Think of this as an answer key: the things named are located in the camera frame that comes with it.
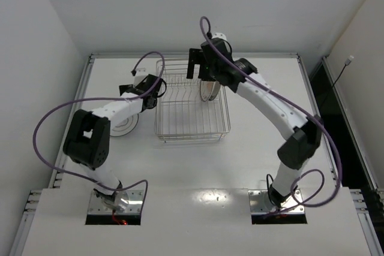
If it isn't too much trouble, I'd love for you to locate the green rimmed plate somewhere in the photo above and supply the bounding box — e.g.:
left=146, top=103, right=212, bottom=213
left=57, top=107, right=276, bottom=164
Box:
left=209, top=82, right=221, bottom=101

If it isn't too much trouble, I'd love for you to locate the orange sunburst plate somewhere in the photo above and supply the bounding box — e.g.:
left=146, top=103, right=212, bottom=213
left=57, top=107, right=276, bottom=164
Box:
left=199, top=80, right=215, bottom=102

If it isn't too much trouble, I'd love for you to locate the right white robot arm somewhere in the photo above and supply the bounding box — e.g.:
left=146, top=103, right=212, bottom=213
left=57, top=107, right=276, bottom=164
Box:
left=187, top=38, right=321, bottom=208

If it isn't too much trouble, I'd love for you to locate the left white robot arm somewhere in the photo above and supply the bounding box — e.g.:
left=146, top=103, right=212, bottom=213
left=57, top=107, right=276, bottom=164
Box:
left=63, top=74, right=167, bottom=210

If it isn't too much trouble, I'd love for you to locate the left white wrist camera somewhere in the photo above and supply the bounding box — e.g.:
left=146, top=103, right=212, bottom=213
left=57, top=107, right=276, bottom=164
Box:
left=133, top=73, right=148, bottom=87

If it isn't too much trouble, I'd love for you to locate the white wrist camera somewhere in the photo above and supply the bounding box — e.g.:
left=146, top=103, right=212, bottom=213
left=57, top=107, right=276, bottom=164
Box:
left=212, top=32, right=227, bottom=41
left=133, top=73, right=148, bottom=87

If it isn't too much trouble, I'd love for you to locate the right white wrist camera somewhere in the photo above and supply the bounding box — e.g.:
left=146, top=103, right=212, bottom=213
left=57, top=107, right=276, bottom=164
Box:
left=212, top=32, right=227, bottom=41

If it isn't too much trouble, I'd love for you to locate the metal wire dish rack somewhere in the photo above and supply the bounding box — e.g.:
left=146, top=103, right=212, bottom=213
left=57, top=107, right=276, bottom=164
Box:
left=154, top=58, right=230, bottom=142

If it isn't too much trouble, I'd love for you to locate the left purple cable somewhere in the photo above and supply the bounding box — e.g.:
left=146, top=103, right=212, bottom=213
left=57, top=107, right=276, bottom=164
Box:
left=32, top=50, right=167, bottom=200

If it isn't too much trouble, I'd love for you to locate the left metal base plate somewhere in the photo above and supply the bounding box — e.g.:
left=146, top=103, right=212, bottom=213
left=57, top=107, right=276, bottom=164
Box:
left=88, top=190, right=144, bottom=215

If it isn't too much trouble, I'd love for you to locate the metal base plate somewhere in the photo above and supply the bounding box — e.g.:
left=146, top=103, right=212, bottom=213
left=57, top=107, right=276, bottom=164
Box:
left=88, top=190, right=144, bottom=215
left=248, top=189, right=305, bottom=216

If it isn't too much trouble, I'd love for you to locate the black wall cable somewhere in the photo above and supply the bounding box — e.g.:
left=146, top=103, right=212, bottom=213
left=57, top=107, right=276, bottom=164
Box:
left=316, top=55, right=355, bottom=110

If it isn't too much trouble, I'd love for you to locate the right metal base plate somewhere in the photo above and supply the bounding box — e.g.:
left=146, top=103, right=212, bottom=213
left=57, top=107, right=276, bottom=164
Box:
left=248, top=189, right=305, bottom=216

